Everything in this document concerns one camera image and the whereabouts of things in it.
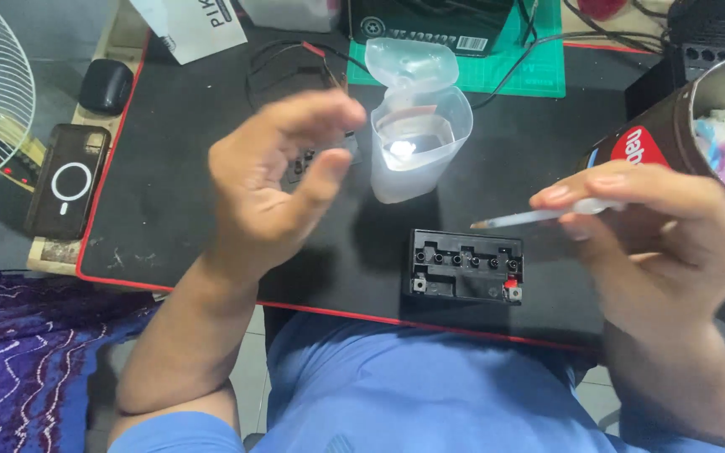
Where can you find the black battery cap strip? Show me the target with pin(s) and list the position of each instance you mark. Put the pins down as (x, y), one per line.
(303, 165)

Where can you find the purple patterned blanket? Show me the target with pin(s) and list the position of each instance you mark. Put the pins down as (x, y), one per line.
(29, 358)

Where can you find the large black battery box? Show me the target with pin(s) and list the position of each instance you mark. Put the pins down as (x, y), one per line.
(438, 25)

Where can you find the wooden board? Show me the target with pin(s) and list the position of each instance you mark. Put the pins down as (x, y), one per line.
(54, 251)

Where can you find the person's blue shirt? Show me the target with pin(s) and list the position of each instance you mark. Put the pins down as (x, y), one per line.
(413, 390)

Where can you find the red round object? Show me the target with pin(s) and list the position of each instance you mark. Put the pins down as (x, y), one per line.
(601, 7)

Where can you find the phone in black case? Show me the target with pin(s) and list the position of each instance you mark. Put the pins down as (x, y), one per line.
(70, 182)

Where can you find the small black battery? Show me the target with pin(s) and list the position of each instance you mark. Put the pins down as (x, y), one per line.
(463, 270)

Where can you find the black desk mat red edge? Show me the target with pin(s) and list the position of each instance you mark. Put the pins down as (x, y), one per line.
(167, 189)

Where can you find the brown can with red label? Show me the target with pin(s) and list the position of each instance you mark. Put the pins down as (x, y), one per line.
(652, 138)

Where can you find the black earbuds case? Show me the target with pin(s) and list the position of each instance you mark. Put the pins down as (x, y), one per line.
(106, 87)

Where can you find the person's right hand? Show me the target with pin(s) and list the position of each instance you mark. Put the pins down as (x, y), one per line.
(658, 251)

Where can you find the green cutting mat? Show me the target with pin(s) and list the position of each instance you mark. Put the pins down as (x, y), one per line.
(539, 69)

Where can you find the power strip with red lights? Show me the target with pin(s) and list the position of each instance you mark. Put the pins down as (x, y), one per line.
(13, 167)

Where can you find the translucent plastic flip-lid container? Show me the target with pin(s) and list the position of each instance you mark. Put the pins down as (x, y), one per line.
(419, 145)

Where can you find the person's left hand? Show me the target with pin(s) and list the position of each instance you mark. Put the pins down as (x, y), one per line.
(262, 201)

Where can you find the clear plastic syringe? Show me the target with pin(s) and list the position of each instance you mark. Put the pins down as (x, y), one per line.
(520, 218)

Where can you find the black power supply box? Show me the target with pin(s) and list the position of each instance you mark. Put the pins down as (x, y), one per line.
(696, 50)

